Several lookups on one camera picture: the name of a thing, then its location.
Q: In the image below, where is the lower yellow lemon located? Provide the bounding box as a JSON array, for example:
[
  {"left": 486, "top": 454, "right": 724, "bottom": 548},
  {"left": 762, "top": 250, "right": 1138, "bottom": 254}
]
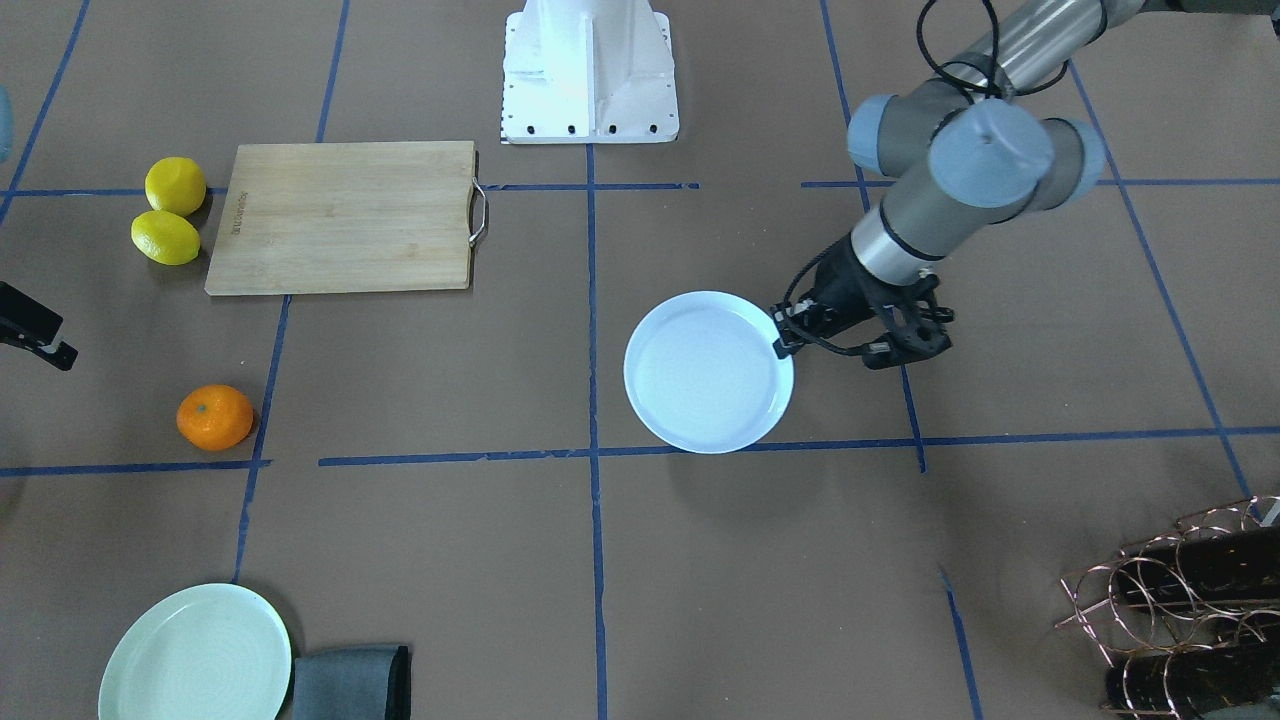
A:
[{"left": 131, "top": 209, "right": 201, "bottom": 266}]

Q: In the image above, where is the upper yellow lemon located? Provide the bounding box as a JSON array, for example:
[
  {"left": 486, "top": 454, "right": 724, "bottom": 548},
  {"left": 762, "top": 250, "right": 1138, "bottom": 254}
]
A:
[{"left": 143, "top": 156, "right": 209, "bottom": 217}]

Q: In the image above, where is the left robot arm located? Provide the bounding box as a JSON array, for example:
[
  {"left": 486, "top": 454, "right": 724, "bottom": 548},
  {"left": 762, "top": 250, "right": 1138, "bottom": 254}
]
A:
[{"left": 771, "top": 1, "right": 1277, "bottom": 370}]

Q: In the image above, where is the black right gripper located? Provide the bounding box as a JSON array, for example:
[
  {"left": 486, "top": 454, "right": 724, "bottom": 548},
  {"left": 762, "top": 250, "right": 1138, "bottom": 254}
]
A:
[{"left": 1, "top": 282, "right": 79, "bottom": 372}]

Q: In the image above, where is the wooden cutting board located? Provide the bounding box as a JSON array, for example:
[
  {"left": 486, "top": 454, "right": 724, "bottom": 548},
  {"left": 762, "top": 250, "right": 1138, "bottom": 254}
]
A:
[{"left": 204, "top": 140, "right": 488, "bottom": 297}]

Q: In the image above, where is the copper wire bottle rack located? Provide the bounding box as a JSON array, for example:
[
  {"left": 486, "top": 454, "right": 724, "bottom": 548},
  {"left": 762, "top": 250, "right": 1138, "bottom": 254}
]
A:
[{"left": 1059, "top": 496, "right": 1279, "bottom": 719}]

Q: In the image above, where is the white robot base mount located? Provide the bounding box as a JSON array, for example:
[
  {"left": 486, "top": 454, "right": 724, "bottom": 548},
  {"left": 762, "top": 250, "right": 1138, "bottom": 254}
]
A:
[{"left": 500, "top": 1, "right": 681, "bottom": 145}]

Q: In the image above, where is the light green plate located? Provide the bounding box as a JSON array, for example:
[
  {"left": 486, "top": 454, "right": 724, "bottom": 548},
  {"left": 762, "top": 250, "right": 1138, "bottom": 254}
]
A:
[{"left": 97, "top": 583, "right": 293, "bottom": 719}]

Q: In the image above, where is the dark green wine bottle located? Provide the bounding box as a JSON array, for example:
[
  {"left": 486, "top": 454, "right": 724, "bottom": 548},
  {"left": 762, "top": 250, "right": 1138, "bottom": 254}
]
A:
[{"left": 1114, "top": 527, "right": 1279, "bottom": 612}]

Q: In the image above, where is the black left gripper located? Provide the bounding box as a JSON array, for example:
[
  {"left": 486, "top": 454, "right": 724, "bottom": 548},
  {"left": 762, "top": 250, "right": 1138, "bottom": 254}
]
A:
[{"left": 773, "top": 234, "right": 955, "bottom": 370}]

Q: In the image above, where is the orange fruit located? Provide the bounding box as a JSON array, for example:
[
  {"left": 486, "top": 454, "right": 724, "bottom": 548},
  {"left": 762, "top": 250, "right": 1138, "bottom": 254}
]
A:
[{"left": 175, "top": 384, "right": 255, "bottom": 452}]

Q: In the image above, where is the light blue plate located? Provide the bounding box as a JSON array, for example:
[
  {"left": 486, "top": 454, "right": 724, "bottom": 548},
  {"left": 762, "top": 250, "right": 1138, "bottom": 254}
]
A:
[{"left": 623, "top": 291, "right": 795, "bottom": 455}]

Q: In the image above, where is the yellow lemon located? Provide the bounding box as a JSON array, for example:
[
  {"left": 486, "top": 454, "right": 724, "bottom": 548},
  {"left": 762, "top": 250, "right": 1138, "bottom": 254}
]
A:
[
  {"left": 131, "top": 209, "right": 201, "bottom": 266},
  {"left": 143, "top": 156, "right": 209, "bottom": 217}
]

